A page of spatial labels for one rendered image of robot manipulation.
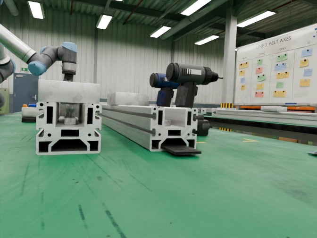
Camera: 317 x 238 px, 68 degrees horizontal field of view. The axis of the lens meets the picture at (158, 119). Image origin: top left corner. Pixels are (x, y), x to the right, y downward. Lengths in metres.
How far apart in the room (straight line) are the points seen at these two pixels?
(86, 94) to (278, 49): 3.54
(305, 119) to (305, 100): 1.55
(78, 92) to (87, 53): 11.96
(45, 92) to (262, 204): 0.39
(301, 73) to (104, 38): 10.45
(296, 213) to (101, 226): 0.16
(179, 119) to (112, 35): 12.44
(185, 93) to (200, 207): 0.53
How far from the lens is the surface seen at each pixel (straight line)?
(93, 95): 0.48
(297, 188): 0.31
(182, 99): 0.71
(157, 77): 0.93
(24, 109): 1.06
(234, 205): 0.23
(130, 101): 0.75
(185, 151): 0.41
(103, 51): 12.56
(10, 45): 1.36
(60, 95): 0.48
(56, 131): 0.41
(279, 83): 3.73
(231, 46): 9.30
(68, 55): 1.37
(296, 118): 1.96
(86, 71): 12.30
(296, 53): 3.66
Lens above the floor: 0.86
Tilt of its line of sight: 3 degrees down
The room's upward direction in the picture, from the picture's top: 2 degrees clockwise
